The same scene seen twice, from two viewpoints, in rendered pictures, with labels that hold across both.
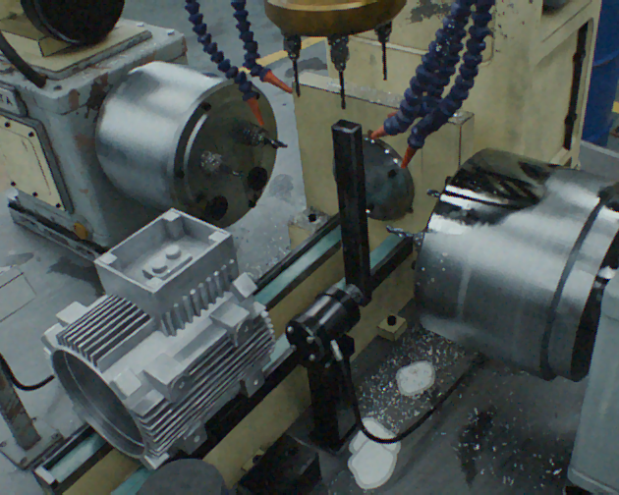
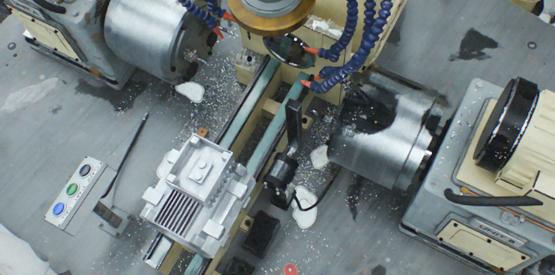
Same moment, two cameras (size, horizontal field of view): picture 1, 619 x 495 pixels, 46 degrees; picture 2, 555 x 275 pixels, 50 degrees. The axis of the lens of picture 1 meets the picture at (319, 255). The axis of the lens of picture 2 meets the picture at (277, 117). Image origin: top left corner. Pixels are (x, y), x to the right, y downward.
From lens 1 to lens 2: 0.73 m
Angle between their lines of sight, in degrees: 29
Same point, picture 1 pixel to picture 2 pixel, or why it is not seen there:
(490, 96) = (361, 5)
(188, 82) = (167, 8)
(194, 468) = not seen: outside the picture
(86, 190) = (100, 58)
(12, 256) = (44, 81)
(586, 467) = (410, 222)
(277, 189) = not seen: hidden behind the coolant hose
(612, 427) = (423, 216)
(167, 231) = (192, 144)
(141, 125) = (142, 39)
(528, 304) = (386, 173)
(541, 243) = (394, 147)
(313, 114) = not seen: hidden behind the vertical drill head
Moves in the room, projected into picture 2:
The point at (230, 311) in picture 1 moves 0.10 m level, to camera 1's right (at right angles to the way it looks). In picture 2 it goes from (236, 187) to (280, 176)
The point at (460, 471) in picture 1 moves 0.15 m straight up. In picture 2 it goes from (349, 213) to (353, 197)
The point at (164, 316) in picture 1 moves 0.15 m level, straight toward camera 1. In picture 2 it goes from (208, 204) to (242, 266)
